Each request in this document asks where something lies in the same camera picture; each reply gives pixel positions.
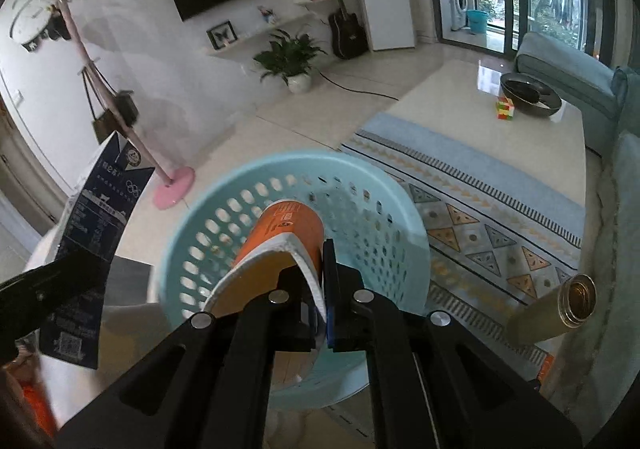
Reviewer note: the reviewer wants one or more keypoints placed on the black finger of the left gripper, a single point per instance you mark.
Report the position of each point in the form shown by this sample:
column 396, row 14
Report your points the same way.
column 28, row 299

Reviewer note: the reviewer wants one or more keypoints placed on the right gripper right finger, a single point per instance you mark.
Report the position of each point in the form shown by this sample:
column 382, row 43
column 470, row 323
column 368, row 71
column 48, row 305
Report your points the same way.
column 433, row 384

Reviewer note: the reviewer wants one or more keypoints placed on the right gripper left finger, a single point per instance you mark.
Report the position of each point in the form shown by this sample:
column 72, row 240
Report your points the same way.
column 207, row 384

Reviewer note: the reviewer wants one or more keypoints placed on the dark blue milk carton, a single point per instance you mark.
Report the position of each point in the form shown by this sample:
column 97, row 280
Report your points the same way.
column 93, row 221

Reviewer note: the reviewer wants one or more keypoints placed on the orange paper cup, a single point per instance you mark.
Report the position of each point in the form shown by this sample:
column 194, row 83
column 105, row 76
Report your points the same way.
column 288, row 234

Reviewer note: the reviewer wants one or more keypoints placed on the gold cylindrical thermos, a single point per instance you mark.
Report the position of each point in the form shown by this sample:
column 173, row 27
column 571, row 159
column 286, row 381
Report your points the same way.
column 564, row 309

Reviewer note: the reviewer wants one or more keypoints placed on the teal sofa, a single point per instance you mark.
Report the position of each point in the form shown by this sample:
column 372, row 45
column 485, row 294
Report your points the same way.
column 596, row 384

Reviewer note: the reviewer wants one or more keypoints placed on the light blue laundry basket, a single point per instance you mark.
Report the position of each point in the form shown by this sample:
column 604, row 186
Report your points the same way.
column 370, row 219

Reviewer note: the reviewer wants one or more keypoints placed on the pink coat stand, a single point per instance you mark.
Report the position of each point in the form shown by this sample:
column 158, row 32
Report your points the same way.
column 175, row 186

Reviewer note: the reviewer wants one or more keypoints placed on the brown hanging handbag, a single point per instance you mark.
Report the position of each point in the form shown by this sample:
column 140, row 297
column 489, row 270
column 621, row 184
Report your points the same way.
column 104, row 121

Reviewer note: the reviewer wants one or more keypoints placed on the colourful puzzle cube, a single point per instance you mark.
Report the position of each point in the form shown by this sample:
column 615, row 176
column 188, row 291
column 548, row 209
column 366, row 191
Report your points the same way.
column 505, row 108

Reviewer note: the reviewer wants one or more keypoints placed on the black bowl on table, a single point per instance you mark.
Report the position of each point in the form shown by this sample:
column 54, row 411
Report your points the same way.
column 529, row 95

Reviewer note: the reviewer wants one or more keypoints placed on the framed butterfly picture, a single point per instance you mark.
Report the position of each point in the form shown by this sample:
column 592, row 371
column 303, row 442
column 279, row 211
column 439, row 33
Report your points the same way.
column 222, row 35

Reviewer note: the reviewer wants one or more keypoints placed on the potted green plant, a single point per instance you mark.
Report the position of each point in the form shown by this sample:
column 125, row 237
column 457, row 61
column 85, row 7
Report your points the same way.
column 289, row 58

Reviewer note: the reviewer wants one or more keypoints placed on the black guitar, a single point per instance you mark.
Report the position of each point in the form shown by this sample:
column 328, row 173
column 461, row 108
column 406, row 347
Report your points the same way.
column 349, row 38

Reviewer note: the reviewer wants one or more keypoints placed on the blue bucket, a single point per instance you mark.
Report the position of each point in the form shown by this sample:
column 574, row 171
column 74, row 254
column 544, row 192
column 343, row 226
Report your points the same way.
column 477, row 21

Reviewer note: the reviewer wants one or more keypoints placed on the white washing machine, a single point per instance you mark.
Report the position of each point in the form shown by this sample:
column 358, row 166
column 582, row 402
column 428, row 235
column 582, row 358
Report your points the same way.
column 453, row 14

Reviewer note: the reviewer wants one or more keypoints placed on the panda wall clock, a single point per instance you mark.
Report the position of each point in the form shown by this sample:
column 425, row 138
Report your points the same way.
column 35, row 21

